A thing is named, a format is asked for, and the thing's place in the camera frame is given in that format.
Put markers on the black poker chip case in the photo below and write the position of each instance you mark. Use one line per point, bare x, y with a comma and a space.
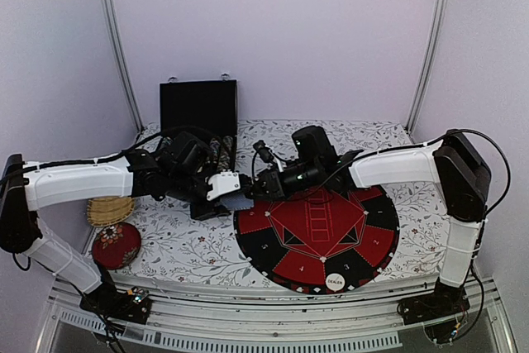
208, 104

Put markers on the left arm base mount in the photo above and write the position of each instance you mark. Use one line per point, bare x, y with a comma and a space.
134, 305

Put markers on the woven bamboo tray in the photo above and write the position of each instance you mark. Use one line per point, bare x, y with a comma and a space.
108, 211

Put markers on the red floral round cushion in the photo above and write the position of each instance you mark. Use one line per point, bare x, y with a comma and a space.
116, 246

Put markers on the blue playing card deck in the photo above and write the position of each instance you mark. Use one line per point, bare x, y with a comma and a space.
236, 202

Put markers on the far right chip row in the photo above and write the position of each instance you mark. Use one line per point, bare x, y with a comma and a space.
225, 154

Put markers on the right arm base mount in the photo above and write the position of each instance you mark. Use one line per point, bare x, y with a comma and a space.
443, 301

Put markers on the round red black poker mat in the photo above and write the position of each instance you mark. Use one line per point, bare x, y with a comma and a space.
297, 244

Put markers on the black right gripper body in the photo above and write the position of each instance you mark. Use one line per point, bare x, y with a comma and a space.
312, 178

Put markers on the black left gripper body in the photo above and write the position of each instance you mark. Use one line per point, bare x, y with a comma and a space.
201, 213

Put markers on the floral white tablecloth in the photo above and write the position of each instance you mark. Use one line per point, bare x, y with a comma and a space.
175, 248

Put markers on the white blue dealer button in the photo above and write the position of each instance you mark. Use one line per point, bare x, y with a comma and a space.
335, 282

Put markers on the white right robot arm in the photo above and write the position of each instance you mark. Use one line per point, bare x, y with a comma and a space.
450, 162

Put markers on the aluminium frame post left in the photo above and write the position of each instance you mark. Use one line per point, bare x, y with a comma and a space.
110, 17

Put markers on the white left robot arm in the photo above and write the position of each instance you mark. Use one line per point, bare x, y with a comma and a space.
185, 169

